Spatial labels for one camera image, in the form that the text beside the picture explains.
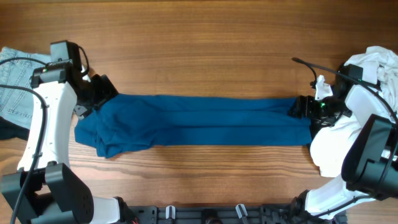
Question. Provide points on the dark garment under shorts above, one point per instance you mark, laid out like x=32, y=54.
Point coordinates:
x=10, y=130

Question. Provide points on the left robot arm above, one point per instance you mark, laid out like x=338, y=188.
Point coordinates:
x=44, y=189

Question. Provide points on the folded light denim shorts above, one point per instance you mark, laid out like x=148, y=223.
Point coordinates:
x=17, y=105

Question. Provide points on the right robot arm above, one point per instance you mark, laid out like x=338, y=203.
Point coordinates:
x=369, y=168

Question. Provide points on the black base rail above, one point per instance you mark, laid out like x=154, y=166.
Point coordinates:
x=265, y=214

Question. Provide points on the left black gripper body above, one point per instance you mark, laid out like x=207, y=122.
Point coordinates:
x=97, y=92

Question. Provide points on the white garment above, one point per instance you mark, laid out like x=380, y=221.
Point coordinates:
x=331, y=144

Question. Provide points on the blue t-shirt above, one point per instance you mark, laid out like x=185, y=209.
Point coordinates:
x=139, y=122

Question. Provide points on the black garment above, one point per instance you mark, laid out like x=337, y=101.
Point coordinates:
x=315, y=128

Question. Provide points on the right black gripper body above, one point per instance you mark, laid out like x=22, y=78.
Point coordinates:
x=326, y=107

